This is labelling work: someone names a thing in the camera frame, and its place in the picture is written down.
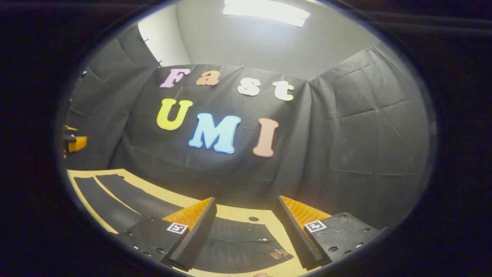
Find ceiling light panel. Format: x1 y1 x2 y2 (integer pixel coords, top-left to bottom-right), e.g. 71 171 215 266
223 0 311 28

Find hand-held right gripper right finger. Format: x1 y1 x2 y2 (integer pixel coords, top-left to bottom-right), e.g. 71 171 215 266
276 195 382 270

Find dark grey jeans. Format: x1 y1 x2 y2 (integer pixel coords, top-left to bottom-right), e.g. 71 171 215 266
72 174 295 274

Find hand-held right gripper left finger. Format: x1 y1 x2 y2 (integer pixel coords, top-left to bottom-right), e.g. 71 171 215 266
115 197 218 272

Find black backdrop cloth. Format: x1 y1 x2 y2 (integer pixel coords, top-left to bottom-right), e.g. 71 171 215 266
63 23 431 231

